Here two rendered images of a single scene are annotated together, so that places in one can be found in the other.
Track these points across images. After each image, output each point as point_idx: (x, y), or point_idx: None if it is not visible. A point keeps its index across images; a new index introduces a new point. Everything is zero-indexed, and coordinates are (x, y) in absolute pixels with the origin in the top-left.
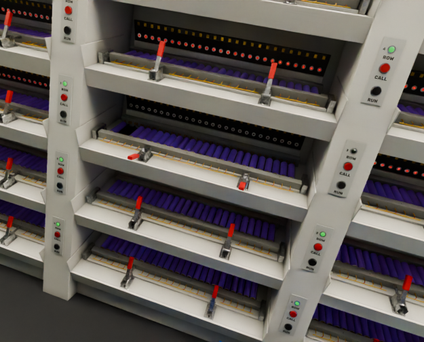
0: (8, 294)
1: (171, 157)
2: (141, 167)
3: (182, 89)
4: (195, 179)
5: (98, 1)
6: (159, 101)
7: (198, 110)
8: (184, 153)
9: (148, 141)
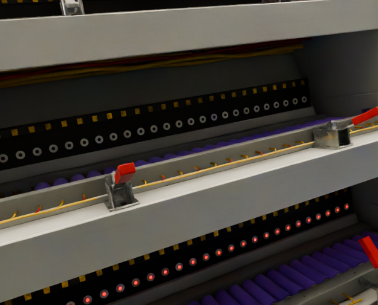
0: None
1: (173, 177)
2: (133, 221)
3: (150, 11)
4: (269, 173)
5: None
6: (106, 55)
7: (193, 48)
8: (196, 155)
9: (99, 175)
